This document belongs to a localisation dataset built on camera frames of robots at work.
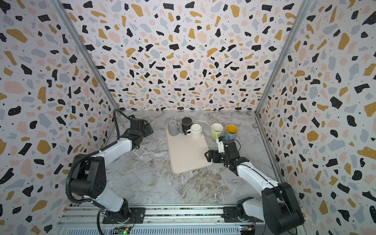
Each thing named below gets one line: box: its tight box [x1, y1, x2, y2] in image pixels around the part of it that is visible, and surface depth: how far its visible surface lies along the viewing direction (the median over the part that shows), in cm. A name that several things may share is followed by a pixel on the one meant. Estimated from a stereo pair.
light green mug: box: [211, 122, 224, 140], surface depth 101 cm
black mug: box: [181, 116, 193, 136], surface depth 105 cm
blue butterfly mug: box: [222, 123, 239, 141], surface depth 99 cm
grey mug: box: [167, 119, 184, 137], surface depth 104 cm
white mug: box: [186, 123, 203, 140], surface depth 105 cm
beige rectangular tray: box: [164, 127, 213, 175], surface depth 102 cm
